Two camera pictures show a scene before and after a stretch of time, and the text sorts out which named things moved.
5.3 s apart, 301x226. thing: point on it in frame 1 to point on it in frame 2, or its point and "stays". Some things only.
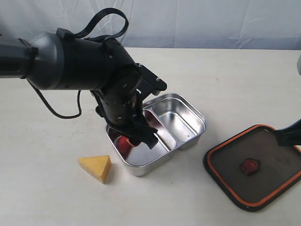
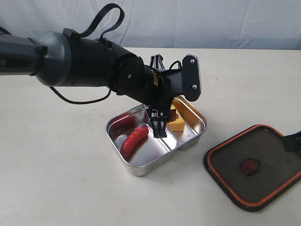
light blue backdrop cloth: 268,24 stays
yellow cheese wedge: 98,166 to 178,125
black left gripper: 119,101 to 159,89
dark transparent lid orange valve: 252,167 stays
